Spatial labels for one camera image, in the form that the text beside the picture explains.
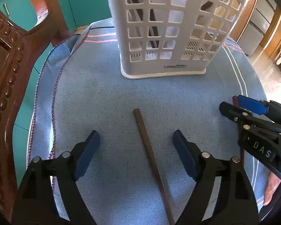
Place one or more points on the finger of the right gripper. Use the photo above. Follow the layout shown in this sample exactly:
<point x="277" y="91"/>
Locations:
<point x="252" y="105"/>
<point x="243" y="117"/>

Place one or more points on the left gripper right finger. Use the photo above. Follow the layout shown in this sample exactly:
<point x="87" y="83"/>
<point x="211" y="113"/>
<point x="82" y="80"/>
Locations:
<point x="235" y="203"/>

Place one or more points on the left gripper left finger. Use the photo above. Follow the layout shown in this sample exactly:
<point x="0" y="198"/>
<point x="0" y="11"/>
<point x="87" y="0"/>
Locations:
<point x="35" y="203"/>

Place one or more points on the dark brown chopstick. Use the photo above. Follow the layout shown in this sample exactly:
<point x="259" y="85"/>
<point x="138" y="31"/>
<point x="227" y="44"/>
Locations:
<point x="153" y="164"/>

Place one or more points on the black chopstick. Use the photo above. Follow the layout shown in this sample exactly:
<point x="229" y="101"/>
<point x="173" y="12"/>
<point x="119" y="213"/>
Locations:
<point x="153" y="31"/>
<point x="135" y="15"/>

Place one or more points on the person's right hand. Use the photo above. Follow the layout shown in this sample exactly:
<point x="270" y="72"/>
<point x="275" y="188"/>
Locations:
<point x="271" y="186"/>

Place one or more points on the silver refrigerator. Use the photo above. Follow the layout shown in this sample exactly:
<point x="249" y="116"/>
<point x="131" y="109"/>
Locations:
<point x="258" y="26"/>

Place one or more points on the blue striped towel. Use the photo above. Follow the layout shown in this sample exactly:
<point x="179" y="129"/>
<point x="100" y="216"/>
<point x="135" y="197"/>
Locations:
<point x="81" y="89"/>

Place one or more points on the grey plastic utensil basket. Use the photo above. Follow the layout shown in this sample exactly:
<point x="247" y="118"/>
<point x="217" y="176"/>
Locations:
<point x="188" y="37"/>

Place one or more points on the carved wooden chair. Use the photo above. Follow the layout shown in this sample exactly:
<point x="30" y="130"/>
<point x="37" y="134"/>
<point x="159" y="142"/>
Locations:
<point x="9" y="86"/>

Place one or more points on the teal lower cabinets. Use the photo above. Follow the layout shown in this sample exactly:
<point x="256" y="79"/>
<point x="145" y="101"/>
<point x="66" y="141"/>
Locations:
<point x="37" y="39"/>

